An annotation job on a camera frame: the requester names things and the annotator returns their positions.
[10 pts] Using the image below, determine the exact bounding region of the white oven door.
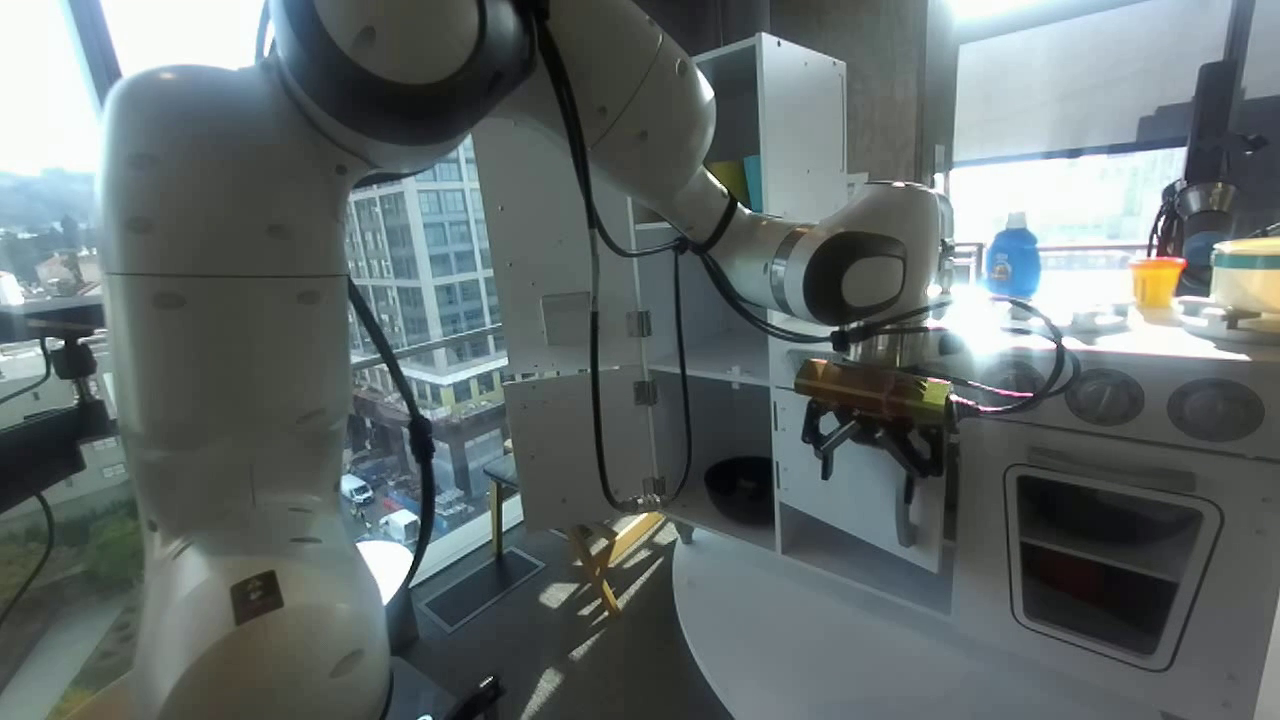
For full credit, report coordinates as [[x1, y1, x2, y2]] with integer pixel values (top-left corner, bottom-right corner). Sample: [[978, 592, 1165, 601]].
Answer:
[[951, 424, 1280, 720]]

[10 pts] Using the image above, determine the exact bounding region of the black toy pan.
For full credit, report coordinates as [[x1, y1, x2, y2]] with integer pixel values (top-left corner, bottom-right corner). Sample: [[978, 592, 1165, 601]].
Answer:
[[706, 457, 773, 528]]

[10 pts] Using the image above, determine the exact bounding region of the blue soap bottle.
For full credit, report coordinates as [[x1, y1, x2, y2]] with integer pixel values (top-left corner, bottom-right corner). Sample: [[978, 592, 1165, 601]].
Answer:
[[984, 214, 1039, 300]]

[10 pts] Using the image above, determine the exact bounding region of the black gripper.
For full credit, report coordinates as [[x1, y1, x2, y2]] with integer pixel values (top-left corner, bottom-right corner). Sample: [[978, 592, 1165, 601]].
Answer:
[[801, 406, 945, 548]]

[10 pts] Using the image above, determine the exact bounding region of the white toy kitchen cabinet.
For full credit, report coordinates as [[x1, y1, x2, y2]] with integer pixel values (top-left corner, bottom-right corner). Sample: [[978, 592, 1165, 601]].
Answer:
[[625, 27, 1280, 720]]

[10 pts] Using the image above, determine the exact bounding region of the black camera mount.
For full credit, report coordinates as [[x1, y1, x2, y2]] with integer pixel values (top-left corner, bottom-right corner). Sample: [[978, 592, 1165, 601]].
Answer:
[[0, 297, 120, 511]]

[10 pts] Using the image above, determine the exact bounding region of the green white pot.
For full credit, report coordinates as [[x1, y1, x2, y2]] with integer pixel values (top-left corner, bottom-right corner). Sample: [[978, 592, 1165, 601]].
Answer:
[[1212, 237, 1280, 316]]

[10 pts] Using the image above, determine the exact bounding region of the yellow toy cup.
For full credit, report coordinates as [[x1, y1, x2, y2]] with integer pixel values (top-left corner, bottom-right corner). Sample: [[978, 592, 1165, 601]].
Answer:
[[709, 161, 747, 203]]

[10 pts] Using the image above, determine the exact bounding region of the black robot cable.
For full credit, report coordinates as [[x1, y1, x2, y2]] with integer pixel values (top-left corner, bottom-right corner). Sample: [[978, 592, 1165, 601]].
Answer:
[[522, 0, 1081, 518]]

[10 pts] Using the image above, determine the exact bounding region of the orange small cup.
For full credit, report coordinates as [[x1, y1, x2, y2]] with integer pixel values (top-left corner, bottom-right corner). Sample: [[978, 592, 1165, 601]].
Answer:
[[1134, 255, 1183, 316]]

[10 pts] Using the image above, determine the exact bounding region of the teal toy cup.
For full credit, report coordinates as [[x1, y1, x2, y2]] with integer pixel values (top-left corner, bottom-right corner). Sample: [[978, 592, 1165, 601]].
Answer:
[[740, 155, 765, 214]]

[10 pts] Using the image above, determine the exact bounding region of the white round table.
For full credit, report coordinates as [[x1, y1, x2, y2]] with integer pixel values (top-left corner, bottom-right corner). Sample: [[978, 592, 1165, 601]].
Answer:
[[671, 533, 1182, 720]]

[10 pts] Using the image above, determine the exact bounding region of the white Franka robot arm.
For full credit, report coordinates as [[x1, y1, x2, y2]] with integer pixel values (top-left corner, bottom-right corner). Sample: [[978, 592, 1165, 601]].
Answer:
[[96, 0, 947, 720]]

